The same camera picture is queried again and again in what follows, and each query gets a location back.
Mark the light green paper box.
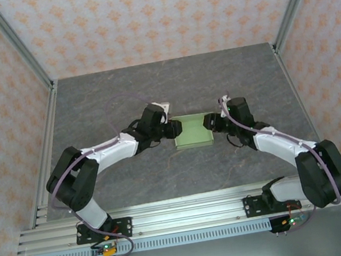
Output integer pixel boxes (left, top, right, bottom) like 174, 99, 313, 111
170, 111, 215, 152

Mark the aluminium mounting beam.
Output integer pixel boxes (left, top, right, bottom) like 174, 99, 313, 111
12, 172, 341, 256

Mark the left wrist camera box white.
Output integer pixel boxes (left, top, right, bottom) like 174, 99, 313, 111
150, 99, 174, 126

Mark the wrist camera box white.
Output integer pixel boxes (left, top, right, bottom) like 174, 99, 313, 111
217, 94, 232, 111
150, 99, 174, 126

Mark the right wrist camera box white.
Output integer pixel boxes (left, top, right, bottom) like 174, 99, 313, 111
217, 94, 232, 111

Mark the aluminium table side rail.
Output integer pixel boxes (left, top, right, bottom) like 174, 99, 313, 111
270, 35, 341, 187
8, 80, 81, 229

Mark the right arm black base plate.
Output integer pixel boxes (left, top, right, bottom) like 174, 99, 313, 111
241, 189, 301, 219

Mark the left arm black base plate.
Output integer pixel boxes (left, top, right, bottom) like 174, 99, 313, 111
74, 216, 135, 246

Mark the slotted grey cable duct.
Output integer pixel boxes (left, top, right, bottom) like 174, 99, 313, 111
33, 218, 274, 256

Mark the aluminium frame post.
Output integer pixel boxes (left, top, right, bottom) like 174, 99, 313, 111
265, 0, 336, 54
0, 0, 56, 99

